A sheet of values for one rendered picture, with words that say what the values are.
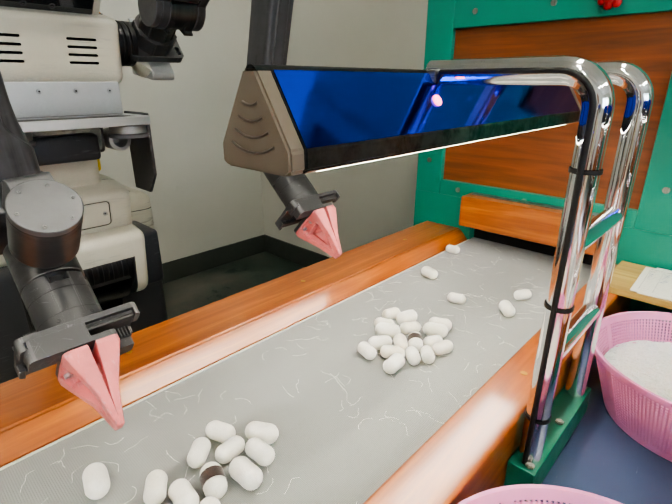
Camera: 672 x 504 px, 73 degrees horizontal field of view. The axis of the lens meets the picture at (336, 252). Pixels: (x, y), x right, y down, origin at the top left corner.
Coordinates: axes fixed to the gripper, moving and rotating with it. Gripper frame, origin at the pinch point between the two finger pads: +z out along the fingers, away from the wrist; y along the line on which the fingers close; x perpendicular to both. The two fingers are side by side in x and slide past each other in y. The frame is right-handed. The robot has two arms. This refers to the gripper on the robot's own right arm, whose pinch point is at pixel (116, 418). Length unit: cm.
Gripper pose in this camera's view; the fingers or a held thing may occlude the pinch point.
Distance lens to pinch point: 47.7
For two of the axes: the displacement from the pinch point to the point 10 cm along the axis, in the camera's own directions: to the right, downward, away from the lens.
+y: 6.9, -2.5, 6.8
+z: 5.4, 8.0, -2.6
